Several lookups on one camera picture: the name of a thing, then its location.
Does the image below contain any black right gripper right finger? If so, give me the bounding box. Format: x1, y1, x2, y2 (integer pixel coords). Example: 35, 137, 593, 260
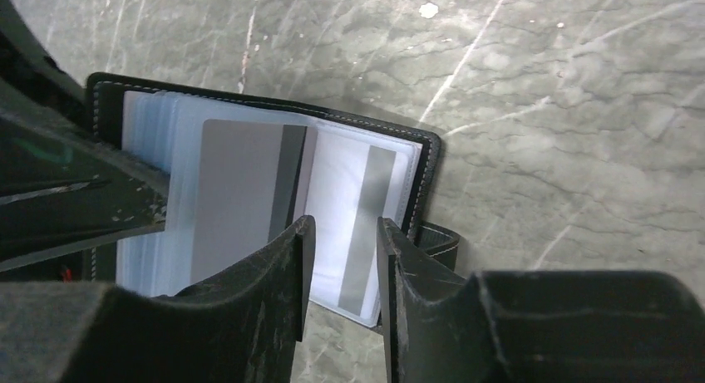
377, 219, 704, 382

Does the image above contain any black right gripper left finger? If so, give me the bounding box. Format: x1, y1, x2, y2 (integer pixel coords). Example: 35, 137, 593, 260
1, 215, 316, 382

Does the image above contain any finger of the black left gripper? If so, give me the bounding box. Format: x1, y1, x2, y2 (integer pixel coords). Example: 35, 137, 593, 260
1, 0, 88, 128
1, 82, 169, 271

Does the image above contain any grey magnetic stripe card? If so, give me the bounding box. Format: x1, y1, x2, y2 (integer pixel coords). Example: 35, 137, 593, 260
191, 120, 307, 282

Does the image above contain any black card holder wallet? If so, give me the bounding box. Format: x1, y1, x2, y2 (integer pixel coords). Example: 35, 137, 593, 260
86, 73, 459, 327

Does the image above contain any white magnetic stripe card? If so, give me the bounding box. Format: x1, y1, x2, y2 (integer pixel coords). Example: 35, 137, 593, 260
305, 131, 415, 327

